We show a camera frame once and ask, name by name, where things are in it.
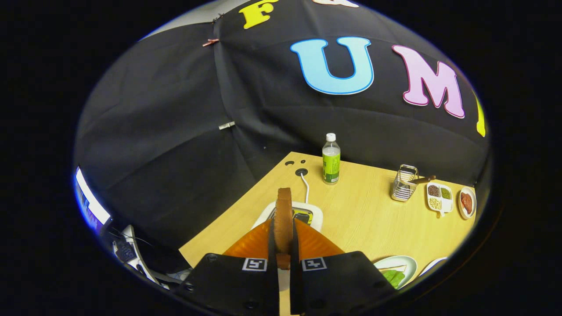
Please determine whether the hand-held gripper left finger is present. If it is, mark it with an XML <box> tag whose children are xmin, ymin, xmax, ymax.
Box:
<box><xmin>173</xmin><ymin>218</ymin><xmax>280</xmax><ymax>316</ymax></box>

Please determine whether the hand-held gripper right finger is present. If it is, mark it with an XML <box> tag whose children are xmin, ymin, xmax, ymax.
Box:
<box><xmin>290</xmin><ymin>218</ymin><xmax>398</xmax><ymax>316</ymax></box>

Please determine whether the green lettuce leaf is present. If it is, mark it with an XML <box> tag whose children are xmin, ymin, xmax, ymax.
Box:
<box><xmin>381</xmin><ymin>269</ymin><xmax>407</xmax><ymax>289</ymax></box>

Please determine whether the toasted bread slice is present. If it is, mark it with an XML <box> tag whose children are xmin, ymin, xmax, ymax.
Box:
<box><xmin>274</xmin><ymin>188</ymin><xmax>294</xmax><ymax>270</ymax></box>

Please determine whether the pale green round plate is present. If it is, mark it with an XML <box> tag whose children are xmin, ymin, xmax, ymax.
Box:
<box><xmin>373</xmin><ymin>255</ymin><xmax>418</xmax><ymax>290</ymax></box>

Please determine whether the white toaster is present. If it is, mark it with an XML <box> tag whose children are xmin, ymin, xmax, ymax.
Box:
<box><xmin>251</xmin><ymin>201</ymin><xmax>324</xmax><ymax>292</ymax></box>

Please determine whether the white square plate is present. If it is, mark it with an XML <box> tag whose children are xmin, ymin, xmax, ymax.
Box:
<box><xmin>418</xmin><ymin>257</ymin><xmax>448</xmax><ymax>277</ymax></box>

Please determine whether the green label water bottle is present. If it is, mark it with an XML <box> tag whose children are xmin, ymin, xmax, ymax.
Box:
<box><xmin>322</xmin><ymin>133</ymin><xmax>341</xmax><ymax>185</ymax></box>

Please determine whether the white divided dish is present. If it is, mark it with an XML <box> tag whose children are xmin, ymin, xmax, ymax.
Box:
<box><xmin>425</xmin><ymin>182</ymin><xmax>454</xmax><ymax>218</ymax></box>

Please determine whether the white oval plate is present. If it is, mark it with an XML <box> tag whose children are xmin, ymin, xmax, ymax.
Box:
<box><xmin>458</xmin><ymin>187</ymin><xmax>477</xmax><ymax>220</ymax></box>

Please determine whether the black backdrop cloth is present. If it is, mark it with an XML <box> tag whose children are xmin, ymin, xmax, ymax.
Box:
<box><xmin>74</xmin><ymin>0</ymin><xmax>490</xmax><ymax>275</ymax></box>

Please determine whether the lit computer monitor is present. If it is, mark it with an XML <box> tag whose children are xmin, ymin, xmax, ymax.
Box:
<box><xmin>74</xmin><ymin>166</ymin><xmax>112</xmax><ymax>235</ymax></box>

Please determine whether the white curved frame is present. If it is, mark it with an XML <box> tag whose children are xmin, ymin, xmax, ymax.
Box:
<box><xmin>122</xmin><ymin>225</ymin><xmax>172</xmax><ymax>288</ymax></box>

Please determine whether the wire utensil holder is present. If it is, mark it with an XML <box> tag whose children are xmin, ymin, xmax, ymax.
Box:
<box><xmin>391</xmin><ymin>165</ymin><xmax>419</xmax><ymax>202</ymax></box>

